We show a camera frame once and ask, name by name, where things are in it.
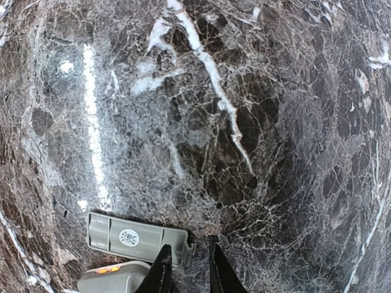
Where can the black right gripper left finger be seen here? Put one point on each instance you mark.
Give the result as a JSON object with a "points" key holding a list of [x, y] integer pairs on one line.
{"points": [[159, 277]]}

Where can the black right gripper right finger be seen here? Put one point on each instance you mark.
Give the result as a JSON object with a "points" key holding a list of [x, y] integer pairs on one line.
{"points": [[223, 279]]}

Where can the white remote control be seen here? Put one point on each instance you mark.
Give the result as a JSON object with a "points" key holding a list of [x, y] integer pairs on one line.
{"points": [[125, 277]]}

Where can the grey battery cover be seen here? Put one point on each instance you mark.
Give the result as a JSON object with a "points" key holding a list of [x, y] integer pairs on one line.
{"points": [[136, 240]]}

